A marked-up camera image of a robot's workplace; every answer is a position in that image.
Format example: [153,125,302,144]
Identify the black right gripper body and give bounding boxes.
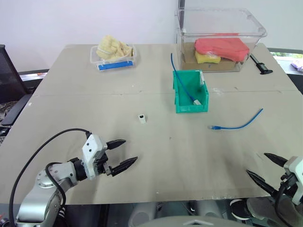
[275,173,298,197]

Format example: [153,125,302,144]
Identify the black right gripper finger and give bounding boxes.
[263,152,288,168]
[246,169,280,197]

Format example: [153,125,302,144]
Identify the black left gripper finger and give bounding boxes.
[106,139,127,150]
[110,156,139,178]

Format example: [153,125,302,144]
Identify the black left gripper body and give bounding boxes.
[94,142,114,177]

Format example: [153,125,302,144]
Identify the grey rounded shape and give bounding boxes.
[246,197,299,227]

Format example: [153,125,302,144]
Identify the blue container clip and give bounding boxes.
[98,61,134,71]

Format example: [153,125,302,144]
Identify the green plastic parts bin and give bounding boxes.
[172,70,211,114]

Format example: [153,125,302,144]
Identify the small clear plastic container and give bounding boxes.
[89,44,139,72]

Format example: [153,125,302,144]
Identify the yellow crumpled cloth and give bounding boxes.
[98,35,134,63]

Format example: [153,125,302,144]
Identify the pink object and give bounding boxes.
[290,60,303,72]

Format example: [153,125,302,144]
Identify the black mesh chair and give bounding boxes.
[0,44,33,138]

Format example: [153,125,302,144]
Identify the yellow sponge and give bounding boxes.
[195,50,222,65]

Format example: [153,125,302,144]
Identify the red sponge cloth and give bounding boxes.
[194,38,250,63]

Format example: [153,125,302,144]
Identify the large clear plastic box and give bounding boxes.
[174,8,268,73]

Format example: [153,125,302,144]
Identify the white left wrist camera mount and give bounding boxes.
[81,134,107,181]

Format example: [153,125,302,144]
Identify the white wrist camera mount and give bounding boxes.
[283,156,303,206]
[81,134,107,181]

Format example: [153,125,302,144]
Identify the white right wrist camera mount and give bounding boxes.
[283,156,303,206]

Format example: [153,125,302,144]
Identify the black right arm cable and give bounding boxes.
[274,186,303,227]

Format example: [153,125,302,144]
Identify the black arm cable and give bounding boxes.
[274,186,303,227]
[9,128,92,224]

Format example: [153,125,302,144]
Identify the blue cable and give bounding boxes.
[170,52,202,106]
[207,108,264,131]

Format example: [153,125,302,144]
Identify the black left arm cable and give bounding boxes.
[9,128,92,224]

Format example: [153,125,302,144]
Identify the black handled tool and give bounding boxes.
[250,53,274,76]

